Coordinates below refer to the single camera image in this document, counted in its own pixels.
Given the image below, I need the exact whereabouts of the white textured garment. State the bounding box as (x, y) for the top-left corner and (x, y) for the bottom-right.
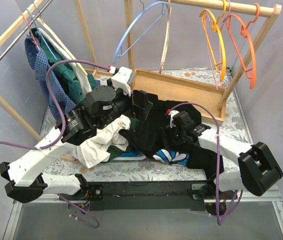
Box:
(39, 26), (92, 95)

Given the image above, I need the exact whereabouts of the wooden hanger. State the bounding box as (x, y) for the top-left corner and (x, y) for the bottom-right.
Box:
(159, 0), (172, 74)

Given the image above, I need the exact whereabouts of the black t shirt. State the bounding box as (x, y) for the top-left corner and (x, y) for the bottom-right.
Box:
(119, 93), (224, 180)

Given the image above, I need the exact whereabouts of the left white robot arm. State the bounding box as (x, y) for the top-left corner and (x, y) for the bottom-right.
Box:
(0, 85), (153, 203)

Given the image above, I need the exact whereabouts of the dark green t shirt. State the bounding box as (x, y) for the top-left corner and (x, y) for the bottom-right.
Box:
(104, 114), (137, 162)

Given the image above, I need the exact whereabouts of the blue wire hanger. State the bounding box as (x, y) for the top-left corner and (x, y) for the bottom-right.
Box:
(26, 7), (57, 60)

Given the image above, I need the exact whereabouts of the blue checked shirt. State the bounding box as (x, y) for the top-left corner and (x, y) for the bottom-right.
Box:
(24, 34), (82, 121)

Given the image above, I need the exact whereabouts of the wooden clothes rack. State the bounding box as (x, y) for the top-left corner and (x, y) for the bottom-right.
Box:
(0, 0), (97, 141)
(130, 0), (282, 124)

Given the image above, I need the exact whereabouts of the left wooden clothes rack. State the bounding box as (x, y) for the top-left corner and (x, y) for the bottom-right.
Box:
(0, 0), (97, 141)

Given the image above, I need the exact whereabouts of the right wooden clothes rack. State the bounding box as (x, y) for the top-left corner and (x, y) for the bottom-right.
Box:
(130, 0), (282, 124)

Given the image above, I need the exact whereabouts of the light blue hanger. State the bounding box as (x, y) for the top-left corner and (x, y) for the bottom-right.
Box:
(112, 0), (171, 66)

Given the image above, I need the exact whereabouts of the yellow hanger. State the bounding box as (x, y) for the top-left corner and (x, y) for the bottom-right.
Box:
(199, 0), (227, 87)

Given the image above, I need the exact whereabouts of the pink wire hanger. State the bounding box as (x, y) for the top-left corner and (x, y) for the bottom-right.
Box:
(206, 0), (231, 90)

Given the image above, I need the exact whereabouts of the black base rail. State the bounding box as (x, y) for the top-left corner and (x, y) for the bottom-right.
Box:
(58, 178), (237, 212)

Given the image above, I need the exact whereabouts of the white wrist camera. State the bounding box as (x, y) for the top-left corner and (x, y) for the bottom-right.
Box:
(167, 110), (180, 128)
(109, 66), (135, 97)

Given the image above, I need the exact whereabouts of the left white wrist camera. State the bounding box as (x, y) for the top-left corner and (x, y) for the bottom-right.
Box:
(109, 66), (135, 97)

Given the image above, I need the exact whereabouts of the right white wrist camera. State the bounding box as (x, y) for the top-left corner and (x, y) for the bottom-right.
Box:
(167, 110), (180, 128)

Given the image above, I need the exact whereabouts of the pink hanger on left rack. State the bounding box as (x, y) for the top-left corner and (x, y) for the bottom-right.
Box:
(21, 13), (40, 51)

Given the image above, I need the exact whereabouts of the teal blue t shirt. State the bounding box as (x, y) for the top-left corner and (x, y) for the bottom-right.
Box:
(120, 117), (139, 158)

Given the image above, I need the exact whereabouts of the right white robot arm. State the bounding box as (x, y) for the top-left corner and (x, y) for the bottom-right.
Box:
(165, 110), (283, 199)

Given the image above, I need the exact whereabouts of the white plastic basket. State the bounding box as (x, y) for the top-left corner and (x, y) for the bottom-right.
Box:
(112, 151), (147, 161)

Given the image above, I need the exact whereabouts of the white t shirt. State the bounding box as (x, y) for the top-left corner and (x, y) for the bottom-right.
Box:
(71, 114), (132, 169)

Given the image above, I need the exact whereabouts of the cream plastic hanger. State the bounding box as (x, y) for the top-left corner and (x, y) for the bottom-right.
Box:
(31, 16), (88, 77)

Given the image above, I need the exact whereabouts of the dark green ruffled garment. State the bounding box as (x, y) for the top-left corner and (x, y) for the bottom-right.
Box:
(31, 28), (99, 104)

